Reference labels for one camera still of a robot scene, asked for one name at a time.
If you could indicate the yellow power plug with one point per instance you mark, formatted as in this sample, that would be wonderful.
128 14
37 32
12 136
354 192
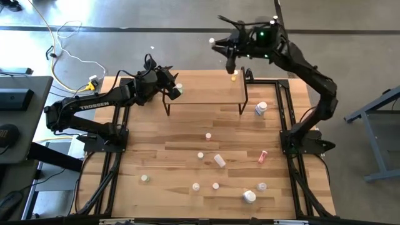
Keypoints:
91 86

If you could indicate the gray desk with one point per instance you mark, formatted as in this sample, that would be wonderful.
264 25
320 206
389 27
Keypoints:
31 125

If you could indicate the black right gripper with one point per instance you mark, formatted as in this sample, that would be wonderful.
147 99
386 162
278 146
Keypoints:
259 42

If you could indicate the large white plastic jar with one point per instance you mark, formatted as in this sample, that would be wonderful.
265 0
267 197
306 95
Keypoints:
249 196

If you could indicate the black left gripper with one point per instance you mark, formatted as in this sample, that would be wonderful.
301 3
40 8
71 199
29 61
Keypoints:
153 84

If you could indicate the gray floor mat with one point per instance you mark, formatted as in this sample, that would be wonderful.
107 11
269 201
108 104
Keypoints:
56 182

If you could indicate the white power adapter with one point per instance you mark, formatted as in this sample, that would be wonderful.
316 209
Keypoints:
93 77

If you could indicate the wooden shelf with black legs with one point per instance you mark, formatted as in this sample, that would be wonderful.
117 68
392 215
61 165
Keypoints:
203 90

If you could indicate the silver bracket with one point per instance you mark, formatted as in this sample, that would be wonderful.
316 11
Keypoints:
116 221
290 222

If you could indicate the small pink pill bottle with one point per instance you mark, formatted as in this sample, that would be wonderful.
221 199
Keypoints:
208 136

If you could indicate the white bottle with blue label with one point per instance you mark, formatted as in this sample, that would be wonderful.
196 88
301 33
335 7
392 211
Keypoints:
260 108

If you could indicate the black cap with logo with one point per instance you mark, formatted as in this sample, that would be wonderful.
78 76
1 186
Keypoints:
7 136

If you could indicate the black box device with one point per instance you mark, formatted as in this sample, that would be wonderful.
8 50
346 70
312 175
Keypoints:
15 98

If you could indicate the red transparent pill bottle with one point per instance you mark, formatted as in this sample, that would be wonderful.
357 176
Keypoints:
262 157

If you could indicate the black desk leg beam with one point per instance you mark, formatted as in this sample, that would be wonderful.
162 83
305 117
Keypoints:
53 157

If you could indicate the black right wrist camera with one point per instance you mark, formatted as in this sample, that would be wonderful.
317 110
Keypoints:
230 64

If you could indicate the magenta transparent pill bottle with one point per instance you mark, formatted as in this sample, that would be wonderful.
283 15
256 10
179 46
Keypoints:
215 186

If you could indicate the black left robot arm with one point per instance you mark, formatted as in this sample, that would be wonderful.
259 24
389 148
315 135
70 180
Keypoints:
93 104

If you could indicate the teal transparent pill bottle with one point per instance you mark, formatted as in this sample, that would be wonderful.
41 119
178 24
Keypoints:
200 155
144 178

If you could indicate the black floor tape strip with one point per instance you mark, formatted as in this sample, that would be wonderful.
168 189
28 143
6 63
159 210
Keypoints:
277 6
93 28

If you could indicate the green transparent pill bottle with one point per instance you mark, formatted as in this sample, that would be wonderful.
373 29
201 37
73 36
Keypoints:
180 89

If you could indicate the white bottle with ribbed cap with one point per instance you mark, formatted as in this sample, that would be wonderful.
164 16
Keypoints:
196 187

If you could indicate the clear pill bottle white cap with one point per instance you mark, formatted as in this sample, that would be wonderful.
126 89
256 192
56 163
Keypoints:
262 186

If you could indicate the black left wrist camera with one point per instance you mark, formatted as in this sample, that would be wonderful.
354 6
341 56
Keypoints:
174 93

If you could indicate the black aluminium table frame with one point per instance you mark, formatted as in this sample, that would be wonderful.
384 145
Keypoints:
175 222

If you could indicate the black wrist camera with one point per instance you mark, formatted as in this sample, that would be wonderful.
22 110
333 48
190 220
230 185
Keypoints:
174 93
230 64

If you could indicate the clear vial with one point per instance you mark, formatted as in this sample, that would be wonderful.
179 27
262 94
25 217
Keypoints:
234 76

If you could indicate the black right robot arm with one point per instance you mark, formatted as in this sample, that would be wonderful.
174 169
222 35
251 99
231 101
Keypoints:
309 75

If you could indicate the gray metal stand frame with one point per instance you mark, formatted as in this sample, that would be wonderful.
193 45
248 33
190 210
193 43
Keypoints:
373 143

